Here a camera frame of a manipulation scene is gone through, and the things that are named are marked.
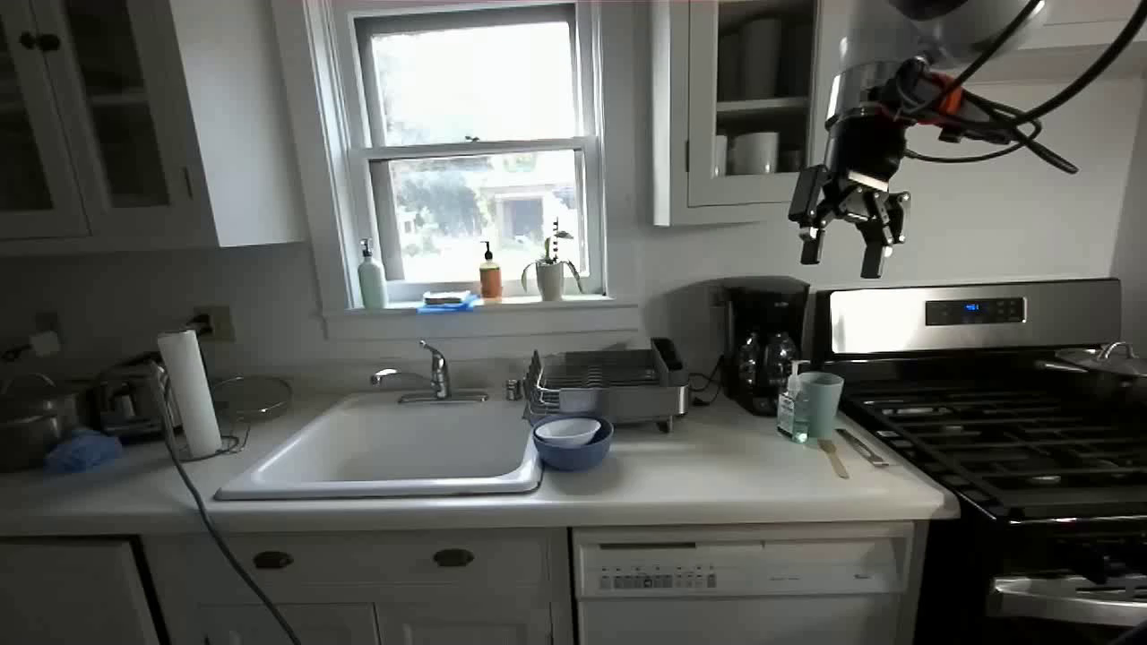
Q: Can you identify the orange soap bottle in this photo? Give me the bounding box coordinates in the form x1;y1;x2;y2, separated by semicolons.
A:
476;235;505;304

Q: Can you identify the white glass door wall cabinet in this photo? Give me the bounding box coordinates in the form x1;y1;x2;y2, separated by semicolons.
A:
0;0;304;259

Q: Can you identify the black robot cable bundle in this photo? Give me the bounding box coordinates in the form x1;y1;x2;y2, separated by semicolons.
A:
889;0;1147;178

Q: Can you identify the white framed window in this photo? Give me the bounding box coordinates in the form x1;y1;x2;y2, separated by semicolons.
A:
268;0;646;344

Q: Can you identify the white open wall cabinet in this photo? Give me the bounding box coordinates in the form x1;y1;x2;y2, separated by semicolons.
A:
650;0;856;228

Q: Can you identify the dark metal pot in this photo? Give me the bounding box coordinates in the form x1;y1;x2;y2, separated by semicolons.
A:
0;368;80;474

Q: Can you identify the teal cup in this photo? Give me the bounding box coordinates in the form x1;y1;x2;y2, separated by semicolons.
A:
794;368;851;448

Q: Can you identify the white kitchen sink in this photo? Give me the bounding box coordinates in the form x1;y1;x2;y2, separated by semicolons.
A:
212;393;545;503

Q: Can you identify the blue sponge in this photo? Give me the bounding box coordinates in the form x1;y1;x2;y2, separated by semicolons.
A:
415;287;482;314

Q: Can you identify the white base cabinet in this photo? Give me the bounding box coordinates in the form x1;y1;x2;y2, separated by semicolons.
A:
0;531;579;645

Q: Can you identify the clear pump soap bottle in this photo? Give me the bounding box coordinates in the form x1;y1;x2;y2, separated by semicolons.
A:
776;353;810;444

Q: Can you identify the black coffee maker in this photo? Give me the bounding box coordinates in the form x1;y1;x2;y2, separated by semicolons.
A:
720;277;818;419

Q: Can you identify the metal knife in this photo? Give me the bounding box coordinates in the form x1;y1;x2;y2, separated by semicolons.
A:
837;426;898;474

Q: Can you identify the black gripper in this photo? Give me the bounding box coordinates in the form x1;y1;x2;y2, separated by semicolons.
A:
787;103;913;284

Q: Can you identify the blue cloth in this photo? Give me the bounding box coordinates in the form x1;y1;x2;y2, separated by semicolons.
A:
45;426;128;475

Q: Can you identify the white paper towel roll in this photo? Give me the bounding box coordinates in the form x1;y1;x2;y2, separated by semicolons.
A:
153;327;230;463

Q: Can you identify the white dishwasher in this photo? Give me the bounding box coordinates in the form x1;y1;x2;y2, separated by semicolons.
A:
572;524;926;645

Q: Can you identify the black power cable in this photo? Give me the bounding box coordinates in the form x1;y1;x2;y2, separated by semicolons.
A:
153;353;310;645

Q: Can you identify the white bowl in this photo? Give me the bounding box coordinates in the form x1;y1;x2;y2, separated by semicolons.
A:
534;414;606;451

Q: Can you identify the metal pan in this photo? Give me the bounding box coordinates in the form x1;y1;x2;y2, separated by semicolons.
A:
1037;341;1147;408

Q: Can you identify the wooden utensil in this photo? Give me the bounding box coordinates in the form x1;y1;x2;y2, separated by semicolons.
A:
818;433;855;484

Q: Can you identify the clear glass lid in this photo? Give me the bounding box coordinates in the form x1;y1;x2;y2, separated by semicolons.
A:
212;373;298;424

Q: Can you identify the blue bowl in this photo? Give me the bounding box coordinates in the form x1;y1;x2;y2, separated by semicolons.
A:
531;413;617;474

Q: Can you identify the potted plant in white pot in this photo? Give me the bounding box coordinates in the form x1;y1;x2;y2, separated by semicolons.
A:
519;220;589;304

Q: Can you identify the chrome faucet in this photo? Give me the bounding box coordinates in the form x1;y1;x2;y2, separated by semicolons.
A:
368;335;459;406

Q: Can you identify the pale green soap bottle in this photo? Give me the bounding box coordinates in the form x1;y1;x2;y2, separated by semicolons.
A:
355;240;391;314

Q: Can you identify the white mug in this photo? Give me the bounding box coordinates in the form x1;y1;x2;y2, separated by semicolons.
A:
727;130;787;178

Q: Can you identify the stainless steel gas stove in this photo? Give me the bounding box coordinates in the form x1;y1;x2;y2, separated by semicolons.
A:
813;277;1147;645

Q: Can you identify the silver toaster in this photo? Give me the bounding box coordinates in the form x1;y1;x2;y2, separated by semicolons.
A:
91;353;174;439

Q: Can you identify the chrome sink sprayer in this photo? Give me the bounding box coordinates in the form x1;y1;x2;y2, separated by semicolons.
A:
505;347;563;414

